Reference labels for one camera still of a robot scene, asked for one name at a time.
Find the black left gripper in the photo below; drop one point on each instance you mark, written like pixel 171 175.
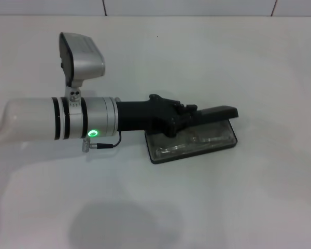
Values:
pixel 142 116

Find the black glasses case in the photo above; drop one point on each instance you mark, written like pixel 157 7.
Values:
pixel 223 111

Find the clear white-framed glasses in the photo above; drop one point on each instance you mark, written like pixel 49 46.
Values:
pixel 171 150

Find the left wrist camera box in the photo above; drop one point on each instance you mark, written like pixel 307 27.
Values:
pixel 85 57

